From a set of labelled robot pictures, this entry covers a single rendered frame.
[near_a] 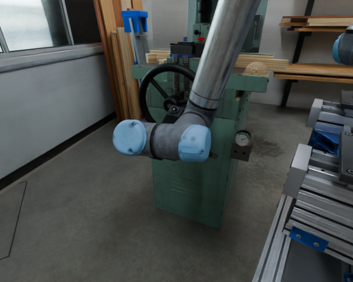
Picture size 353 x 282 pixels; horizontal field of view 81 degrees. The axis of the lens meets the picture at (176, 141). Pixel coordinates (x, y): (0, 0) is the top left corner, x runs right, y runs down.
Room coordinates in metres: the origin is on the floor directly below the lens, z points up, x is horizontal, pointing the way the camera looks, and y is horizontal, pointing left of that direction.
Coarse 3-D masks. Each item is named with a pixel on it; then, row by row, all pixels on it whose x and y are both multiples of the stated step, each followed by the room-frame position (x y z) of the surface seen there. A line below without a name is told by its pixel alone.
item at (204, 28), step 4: (196, 24) 1.01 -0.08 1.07; (200, 24) 1.00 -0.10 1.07; (204, 24) 1.00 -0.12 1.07; (208, 24) 0.99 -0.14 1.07; (196, 28) 1.01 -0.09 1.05; (200, 28) 1.00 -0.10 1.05; (204, 28) 1.00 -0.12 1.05; (208, 28) 0.99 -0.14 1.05; (204, 32) 0.99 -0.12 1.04; (196, 36) 1.01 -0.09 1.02; (200, 36) 1.00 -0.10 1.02; (204, 36) 0.99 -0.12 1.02; (192, 40) 1.02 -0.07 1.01; (196, 40) 1.01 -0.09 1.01; (204, 40) 0.99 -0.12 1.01
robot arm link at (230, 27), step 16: (224, 0) 0.45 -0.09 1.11; (240, 0) 0.43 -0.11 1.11; (256, 0) 0.44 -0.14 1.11; (224, 16) 0.44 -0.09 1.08; (240, 16) 0.43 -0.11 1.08; (208, 32) 0.47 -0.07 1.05; (224, 32) 0.44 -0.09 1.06; (240, 32) 0.44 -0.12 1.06; (208, 48) 0.45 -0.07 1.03; (224, 48) 0.44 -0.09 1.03; (240, 48) 0.45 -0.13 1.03; (208, 64) 0.45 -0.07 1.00; (224, 64) 0.44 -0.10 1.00; (208, 80) 0.45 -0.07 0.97; (224, 80) 0.45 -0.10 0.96; (192, 96) 0.47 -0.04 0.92; (208, 96) 0.45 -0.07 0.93; (192, 112) 0.44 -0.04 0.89; (208, 112) 0.45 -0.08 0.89
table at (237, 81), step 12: (132, 72) 1.01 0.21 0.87; (144, 72) 0.99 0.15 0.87; (240, 72) 0.86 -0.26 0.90; (168, 84) 0.83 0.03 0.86; (180, 84) 0.81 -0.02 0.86; (192, 84) 0.79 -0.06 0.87; (228, 84) 0.83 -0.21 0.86; (240, 84) 0.81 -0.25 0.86; (252, 84) 0.79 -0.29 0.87; (264, 84) 0.78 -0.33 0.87
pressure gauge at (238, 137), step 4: (240, 132) 0.74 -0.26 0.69; (244, 132) 0.74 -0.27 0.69; (248, 132) 0.75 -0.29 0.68; (236, 136) 0.75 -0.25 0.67; (240, 136) 0.74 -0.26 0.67; (244, 136) 0.73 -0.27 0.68; (248, 136) 0.72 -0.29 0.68; (236, 140) 0.74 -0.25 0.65; (240, 140) 0.74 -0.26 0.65; (244, 140) 0.73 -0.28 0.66; (248, 140) 0.73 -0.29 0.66; (240, 144) 0.74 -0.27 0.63; (244, 144) 0.73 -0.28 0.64
